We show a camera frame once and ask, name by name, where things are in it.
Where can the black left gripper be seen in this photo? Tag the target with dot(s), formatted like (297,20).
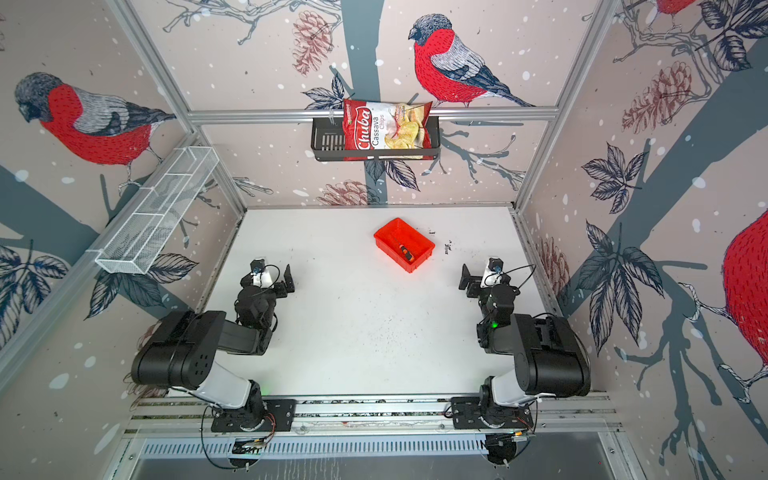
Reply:
(281,292)

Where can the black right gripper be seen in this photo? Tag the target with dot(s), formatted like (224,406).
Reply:
(475,283)

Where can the orange black handled screwdriver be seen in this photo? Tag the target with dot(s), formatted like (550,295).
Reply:
(407,255)

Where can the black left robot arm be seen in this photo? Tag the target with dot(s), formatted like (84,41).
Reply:
(181,355)

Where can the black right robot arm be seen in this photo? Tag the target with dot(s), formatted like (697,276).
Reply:
(548,359)

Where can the red plastic bin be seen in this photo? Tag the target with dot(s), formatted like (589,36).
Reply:
(398,232)

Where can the small dark screws on table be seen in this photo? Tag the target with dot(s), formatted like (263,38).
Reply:
(447,244)

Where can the red cassava chips bag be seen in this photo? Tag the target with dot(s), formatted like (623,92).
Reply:
(404,125)

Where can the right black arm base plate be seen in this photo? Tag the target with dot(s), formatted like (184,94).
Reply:
(473,413)

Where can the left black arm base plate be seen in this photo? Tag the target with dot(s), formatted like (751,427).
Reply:
(270,415)

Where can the black wall basket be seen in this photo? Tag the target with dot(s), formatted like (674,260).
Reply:
(329,143)

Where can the white wire mesh shelf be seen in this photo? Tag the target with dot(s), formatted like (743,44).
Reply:
(142,236)

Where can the aluminium front rail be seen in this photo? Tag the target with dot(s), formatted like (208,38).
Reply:
(348,415)

